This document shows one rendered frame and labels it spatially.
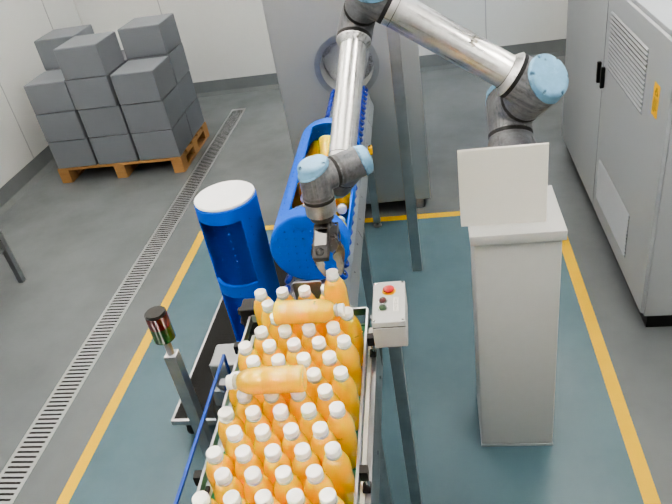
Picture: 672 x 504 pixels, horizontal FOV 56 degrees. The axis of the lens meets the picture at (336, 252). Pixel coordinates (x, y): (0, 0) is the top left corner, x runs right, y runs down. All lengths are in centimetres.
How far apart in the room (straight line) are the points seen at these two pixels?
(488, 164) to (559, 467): 137
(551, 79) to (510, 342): 99
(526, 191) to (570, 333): 142
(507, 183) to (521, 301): 47
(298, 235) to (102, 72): 377
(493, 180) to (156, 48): 425
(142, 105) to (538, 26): 409
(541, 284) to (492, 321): 24
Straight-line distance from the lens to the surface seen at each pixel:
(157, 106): 571
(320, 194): 177
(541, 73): 213
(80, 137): 613
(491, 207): 225
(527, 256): 230
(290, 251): 230
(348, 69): 209
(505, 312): 245
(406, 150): 354
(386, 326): 190
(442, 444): 298
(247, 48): 750
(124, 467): 331
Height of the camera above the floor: 232
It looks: 33 degrees down
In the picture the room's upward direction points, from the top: 10 degrees counter-clockwise
